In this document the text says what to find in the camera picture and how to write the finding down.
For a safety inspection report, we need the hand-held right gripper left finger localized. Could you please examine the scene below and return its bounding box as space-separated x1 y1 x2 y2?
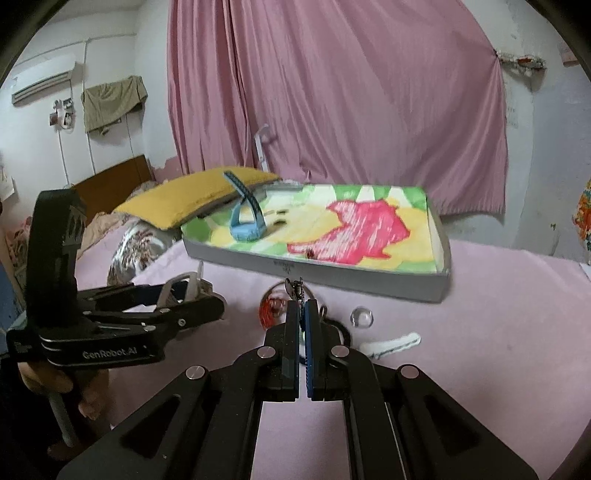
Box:
55 300 302 480

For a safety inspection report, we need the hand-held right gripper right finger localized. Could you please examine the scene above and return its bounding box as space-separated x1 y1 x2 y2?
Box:
301 299 541 480

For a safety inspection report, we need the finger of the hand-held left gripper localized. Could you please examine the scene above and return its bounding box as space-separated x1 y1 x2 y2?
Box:
91 295 227 343
78 275 209 315

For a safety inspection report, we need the silver metal buckle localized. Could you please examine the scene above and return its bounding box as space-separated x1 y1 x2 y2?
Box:
157 272 211 308

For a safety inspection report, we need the black hair tie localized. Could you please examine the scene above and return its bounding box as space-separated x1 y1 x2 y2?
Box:
318 305 352 348

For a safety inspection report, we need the small metal keychain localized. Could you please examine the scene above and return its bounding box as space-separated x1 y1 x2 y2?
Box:
281 276 307 305

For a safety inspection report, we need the clear round bead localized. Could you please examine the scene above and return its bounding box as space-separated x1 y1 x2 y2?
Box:
350 306 375 330

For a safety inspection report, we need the white hair clip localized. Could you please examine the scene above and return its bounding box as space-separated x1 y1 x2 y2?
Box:
359 331 422 360

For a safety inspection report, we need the grey tray with colourful lining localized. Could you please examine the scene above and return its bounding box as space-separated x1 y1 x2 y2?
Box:
181 182 452 304

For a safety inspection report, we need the person's left hand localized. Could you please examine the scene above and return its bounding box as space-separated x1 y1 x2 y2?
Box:
18 362 110 419

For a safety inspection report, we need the floral blanket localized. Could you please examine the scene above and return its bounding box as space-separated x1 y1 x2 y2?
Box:
106 220 175 286

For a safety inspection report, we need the peach blanket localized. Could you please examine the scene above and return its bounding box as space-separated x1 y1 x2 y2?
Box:
84 209 132 243

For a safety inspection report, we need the blue wrist watch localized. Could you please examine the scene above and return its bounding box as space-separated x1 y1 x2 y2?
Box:
223 171 269 243

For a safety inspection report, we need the wooden headboard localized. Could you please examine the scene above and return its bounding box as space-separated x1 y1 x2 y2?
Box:
73 154 154 216

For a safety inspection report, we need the yellow pillow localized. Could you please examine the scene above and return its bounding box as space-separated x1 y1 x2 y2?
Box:
113 167 283 230

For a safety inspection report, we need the colourful painted paper sheet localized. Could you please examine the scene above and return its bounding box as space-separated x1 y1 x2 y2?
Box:
185 184 440 274

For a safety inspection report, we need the olive hanging cloth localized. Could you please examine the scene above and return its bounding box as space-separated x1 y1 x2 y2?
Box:
82 75 149 136

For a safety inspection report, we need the white air conditioner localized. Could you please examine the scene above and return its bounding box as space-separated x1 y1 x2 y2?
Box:
11 52 77 107

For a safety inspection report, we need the pink curtain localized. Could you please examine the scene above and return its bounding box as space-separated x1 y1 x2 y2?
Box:
166 0 509 217

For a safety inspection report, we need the wall socket with plugs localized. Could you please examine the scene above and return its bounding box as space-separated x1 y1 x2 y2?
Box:
48 98 77 136

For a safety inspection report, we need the white window handle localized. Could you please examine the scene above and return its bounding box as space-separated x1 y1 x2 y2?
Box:
254 123 274 172

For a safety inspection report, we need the colourful wall poster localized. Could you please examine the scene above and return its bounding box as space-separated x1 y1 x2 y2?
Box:
571 176 591 254

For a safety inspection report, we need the wire wall rack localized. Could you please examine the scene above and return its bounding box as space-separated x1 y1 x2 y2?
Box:
495 47 548 75

